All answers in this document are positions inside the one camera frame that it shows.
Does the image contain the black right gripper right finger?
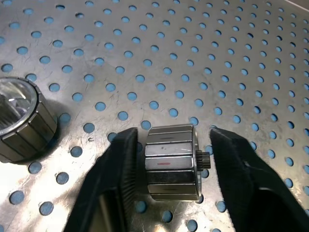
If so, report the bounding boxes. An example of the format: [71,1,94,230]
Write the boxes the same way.
[209,127,309,232]

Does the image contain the metal part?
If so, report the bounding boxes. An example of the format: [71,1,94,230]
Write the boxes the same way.
[0,76,59,163]
[144,124,213,203]

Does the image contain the perforated metal tray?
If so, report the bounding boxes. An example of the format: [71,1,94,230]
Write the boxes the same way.
[0,0,309,232]

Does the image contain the metal part bottom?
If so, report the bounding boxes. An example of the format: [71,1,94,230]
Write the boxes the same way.
[0,76,59,163]

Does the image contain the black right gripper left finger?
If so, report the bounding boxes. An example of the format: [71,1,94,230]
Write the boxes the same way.
[63,127,140,232]

